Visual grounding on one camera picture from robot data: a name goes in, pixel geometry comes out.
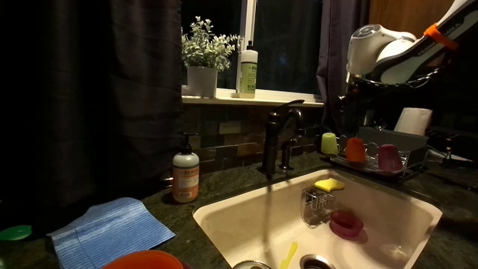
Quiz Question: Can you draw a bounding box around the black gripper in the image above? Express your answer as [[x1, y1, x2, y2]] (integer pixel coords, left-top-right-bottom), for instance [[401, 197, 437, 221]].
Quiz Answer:
[[338, 73, 400, 132]]

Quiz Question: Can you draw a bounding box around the yellow plastic cup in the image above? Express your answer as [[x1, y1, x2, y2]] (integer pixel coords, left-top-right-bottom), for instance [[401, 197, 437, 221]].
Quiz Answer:
[[319, 130, 340, 157]]

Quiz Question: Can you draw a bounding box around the orange plastic cup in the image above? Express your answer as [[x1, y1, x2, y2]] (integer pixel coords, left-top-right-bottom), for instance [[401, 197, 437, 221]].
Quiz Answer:
[[343, 136, 368, 166]]

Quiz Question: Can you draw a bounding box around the magenta plastic cup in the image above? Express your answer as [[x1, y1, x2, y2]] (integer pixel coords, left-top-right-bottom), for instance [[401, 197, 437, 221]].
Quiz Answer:
[[376, 142, 404, 174]]

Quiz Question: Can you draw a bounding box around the white paper towel roll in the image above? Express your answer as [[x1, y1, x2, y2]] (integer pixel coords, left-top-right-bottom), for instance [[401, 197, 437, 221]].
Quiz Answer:
[[392, 106, 434, 138]]

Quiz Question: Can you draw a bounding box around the narrow dark curtain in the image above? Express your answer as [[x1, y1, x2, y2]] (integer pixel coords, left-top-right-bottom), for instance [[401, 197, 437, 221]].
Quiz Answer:
[[314, 0, 370, 132]]

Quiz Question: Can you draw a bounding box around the yellow sponge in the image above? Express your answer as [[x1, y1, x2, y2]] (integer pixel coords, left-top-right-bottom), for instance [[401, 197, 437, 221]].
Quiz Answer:
[[312, 177, 346, 195]]

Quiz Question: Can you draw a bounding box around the dark bronze faucet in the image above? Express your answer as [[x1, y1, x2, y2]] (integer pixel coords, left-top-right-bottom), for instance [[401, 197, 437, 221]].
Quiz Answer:
[[261, 99, 306, 183]]

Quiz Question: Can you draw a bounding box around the brown wooden cabinet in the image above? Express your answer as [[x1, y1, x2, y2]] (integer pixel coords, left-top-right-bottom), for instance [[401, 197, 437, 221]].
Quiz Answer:
[[367, 0, 456, 36]]

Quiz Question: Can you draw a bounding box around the white window sill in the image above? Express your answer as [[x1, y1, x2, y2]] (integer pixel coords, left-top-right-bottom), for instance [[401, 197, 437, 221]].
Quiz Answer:
[[180, 85, 325, 109]]

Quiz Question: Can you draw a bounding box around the green dish soap bottle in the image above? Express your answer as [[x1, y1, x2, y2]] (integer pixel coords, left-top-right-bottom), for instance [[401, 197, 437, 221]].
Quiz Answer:
[[235, 39, 259, 100]]

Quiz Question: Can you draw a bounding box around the pink plastic bowl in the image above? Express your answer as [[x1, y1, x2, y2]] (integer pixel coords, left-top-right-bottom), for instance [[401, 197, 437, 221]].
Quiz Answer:
[[326, 208, 365, 242]]

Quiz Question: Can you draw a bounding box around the metal sink drain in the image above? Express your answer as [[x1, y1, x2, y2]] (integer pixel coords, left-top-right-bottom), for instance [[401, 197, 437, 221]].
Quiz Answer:
[[298, 253, 332, 269]]

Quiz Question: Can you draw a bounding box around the potted plant white pot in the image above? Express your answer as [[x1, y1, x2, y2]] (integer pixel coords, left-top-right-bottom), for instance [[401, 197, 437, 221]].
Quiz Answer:
[[179, 15, 241, 99]]

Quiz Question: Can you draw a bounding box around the white sink basin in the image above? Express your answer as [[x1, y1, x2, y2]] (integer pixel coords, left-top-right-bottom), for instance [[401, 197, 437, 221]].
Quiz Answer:
[[191, 168, 443, 269]]

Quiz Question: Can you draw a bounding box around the yellow plastic utensil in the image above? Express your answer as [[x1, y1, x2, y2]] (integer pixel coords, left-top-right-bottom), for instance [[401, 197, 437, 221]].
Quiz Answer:
[[276, 241, 300, 269]]

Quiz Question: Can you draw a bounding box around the soap dispenser orange label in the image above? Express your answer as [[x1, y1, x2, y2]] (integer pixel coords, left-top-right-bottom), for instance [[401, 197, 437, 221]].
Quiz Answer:
[[170, 132, 201, 205]]

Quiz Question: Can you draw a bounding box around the glass pot lid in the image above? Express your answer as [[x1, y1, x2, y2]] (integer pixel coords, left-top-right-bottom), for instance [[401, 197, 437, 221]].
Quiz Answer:
[[231, 259, 273, 269]]

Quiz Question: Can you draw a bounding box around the red plate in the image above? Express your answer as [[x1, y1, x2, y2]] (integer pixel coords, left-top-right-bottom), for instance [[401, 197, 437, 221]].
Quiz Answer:
[[101, 248, 186, 269]]

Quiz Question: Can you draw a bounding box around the wide dark curtain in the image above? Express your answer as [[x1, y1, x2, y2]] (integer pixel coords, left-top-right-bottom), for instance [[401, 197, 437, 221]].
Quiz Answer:
[[0, 0, 183, 229]]

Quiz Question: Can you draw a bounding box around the blue dish cloth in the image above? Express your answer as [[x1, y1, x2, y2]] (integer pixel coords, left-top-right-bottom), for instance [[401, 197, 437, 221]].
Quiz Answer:
[[47, 196, 177, 269]]

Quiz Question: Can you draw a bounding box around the green plastic lid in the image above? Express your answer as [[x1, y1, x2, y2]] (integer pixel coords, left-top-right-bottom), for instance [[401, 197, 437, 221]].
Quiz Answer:
[[0, 223, 34, 244]]

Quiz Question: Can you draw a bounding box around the metal wire drying rack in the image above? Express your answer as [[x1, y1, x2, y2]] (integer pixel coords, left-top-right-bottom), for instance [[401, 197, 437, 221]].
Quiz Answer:
[[323, 126, 430, 183]]

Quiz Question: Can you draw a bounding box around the wire sponge caddy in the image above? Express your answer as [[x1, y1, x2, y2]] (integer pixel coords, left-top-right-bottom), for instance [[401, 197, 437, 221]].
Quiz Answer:
[[298, 186, 343, 230]]

